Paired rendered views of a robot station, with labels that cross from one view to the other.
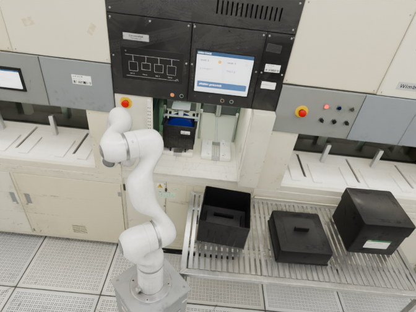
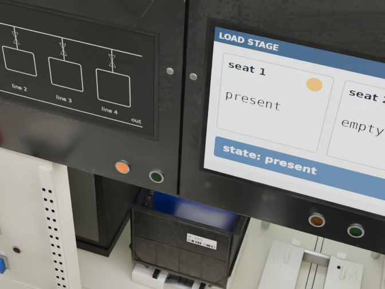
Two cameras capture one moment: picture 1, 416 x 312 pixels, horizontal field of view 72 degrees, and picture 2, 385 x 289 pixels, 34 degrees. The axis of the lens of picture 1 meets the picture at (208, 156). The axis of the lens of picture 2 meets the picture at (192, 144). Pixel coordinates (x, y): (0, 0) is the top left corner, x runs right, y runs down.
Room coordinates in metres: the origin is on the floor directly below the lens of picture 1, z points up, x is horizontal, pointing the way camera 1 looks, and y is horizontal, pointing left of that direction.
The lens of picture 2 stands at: (0.86, -0.05, 2.04)
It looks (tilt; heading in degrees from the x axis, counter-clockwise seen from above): 42 degrees down; 18
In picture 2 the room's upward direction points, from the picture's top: 4 degrees clockwise
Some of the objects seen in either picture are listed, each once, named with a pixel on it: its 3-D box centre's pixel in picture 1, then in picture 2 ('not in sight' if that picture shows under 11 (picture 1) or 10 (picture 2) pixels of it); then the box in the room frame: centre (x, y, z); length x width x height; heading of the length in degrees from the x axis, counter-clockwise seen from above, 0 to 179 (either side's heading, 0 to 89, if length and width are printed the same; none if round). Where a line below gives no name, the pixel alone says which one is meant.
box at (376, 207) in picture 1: (369, 220); not in sight; (1.22, -1.00, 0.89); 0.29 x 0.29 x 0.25; 4
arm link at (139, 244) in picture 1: (142, 248); not in sight; (0.71, 0.22, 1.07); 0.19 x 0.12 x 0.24; 125
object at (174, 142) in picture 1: (180, 125); (195, 204); (1.72, 0.22, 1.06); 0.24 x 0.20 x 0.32; 92
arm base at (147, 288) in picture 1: (150, 273); not in sight; (0.73, 0.19, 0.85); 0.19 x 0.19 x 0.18
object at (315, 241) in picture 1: (299, 234); not in sight; (1.10, -0.58, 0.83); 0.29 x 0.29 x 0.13; 4
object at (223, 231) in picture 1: (224, 215); not in sight; (1.14, -0.14, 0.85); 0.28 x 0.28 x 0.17; 87
